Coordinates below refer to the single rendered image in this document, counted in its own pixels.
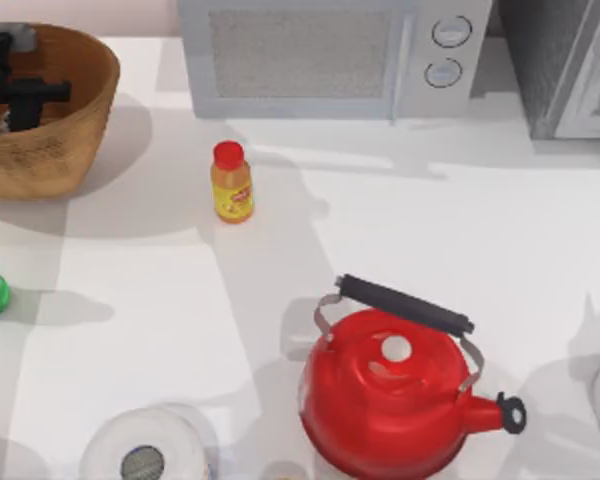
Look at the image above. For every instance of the orange bottle with red cap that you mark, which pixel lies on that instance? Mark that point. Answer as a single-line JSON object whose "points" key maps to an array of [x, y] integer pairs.
{"points": [[232, 192]]}

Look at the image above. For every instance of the microwave oven knob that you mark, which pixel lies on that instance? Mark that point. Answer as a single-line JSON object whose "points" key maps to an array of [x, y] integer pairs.
{"points": [[443, 73], [452, 30]]}

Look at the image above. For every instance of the pale microwave oven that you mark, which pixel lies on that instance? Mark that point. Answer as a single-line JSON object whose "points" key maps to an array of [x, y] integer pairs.
{"points": [[430, 100]]}

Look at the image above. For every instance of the white paper towel roll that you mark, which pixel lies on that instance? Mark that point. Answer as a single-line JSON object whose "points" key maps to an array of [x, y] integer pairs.
{"points": [[145, 440]]}

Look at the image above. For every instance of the grey cabinet with dark inside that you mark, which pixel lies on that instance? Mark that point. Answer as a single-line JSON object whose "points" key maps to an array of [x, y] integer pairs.
{"points": [[535, 65]]}

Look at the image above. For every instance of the woven wooden basket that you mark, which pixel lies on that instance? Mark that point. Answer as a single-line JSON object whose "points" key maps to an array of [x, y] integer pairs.
{"points": [[55, 160]]}

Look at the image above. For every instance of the microwave oven door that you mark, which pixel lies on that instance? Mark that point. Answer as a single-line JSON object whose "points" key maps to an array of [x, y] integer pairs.
{"points": [[295, 55]]}

